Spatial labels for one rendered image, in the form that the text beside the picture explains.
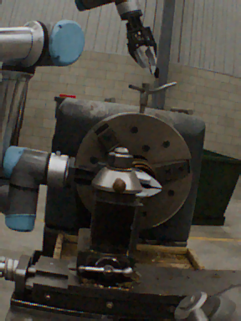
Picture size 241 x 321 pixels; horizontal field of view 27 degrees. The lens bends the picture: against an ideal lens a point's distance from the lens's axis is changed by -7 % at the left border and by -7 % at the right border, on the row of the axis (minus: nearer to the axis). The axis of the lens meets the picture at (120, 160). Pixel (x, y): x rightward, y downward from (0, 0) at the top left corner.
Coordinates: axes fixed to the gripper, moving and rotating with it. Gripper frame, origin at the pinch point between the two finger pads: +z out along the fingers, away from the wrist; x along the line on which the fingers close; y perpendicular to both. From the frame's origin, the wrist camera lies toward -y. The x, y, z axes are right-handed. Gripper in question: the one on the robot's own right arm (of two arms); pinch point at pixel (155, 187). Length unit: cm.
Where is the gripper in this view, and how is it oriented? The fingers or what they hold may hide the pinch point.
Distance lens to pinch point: 122.9
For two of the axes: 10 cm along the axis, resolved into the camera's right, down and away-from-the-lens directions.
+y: 0.4, 0.7, -10.0
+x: 1.8, -9.8, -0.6
